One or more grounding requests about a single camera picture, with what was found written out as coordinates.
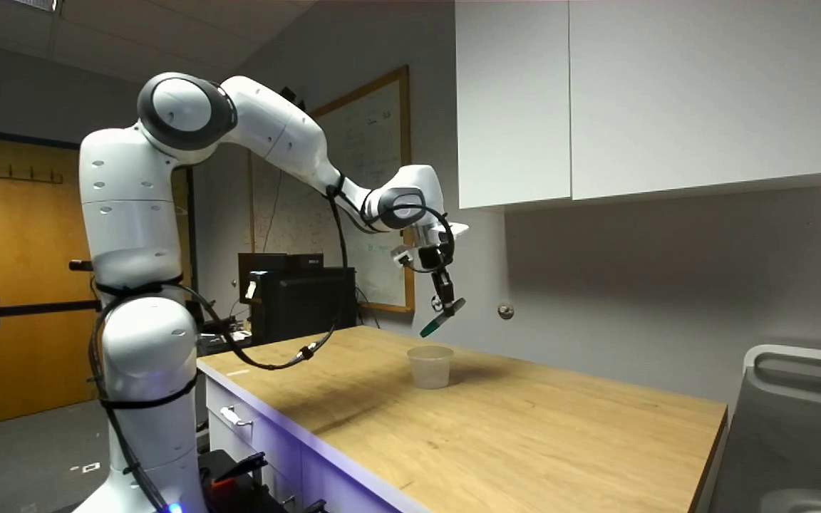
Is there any wide white cabinet door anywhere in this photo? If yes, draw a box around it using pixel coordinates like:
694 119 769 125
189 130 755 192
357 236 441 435
568 0 821 202

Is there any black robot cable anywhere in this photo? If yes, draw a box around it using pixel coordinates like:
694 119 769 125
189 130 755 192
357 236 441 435
87 169 459 513

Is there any translucent plastic cup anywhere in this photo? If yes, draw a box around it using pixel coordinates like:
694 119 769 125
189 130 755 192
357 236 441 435
404 343 456 390

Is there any black computer case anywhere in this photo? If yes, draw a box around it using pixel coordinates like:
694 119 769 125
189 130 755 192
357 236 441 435
249 264 359 346

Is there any red and black device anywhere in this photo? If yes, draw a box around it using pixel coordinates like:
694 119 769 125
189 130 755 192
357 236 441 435
198 447 290 513

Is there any coat hook rack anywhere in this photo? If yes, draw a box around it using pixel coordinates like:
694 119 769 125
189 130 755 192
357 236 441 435
0 157 68 189

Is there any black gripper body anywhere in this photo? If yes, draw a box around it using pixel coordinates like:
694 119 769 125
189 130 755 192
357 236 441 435
414 239 459 281

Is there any black monitor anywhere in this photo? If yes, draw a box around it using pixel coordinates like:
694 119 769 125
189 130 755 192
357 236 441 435
238 251 329 307

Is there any white drawer unit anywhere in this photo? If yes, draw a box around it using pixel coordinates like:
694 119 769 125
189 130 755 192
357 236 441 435
199 370 404 513

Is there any wood-framed whiteboard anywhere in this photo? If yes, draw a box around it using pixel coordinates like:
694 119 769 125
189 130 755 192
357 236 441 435
249 63 420 323

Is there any narrow white cabinet door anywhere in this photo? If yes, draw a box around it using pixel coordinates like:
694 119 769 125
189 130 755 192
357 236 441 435
453 0 575 210

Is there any wooden door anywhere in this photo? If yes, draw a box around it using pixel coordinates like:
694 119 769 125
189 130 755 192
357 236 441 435
0 130 198 430

